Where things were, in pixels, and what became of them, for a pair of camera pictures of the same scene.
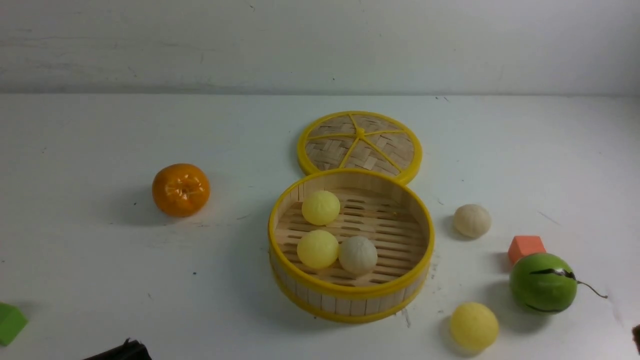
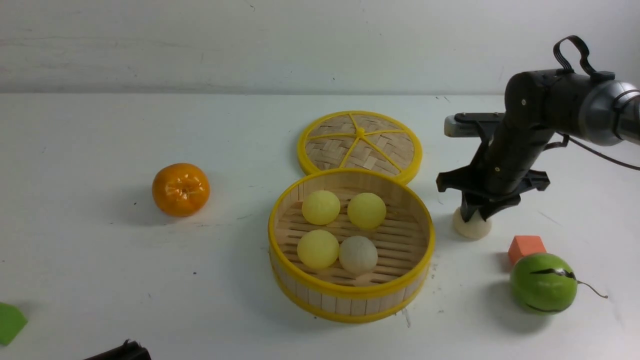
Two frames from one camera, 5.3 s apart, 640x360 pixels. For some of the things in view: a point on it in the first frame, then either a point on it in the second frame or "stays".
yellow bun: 321,207 stays
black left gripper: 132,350 stays
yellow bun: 317,248 stays
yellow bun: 473,326 → 367,211
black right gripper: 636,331 → 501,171
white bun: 357,255 stays
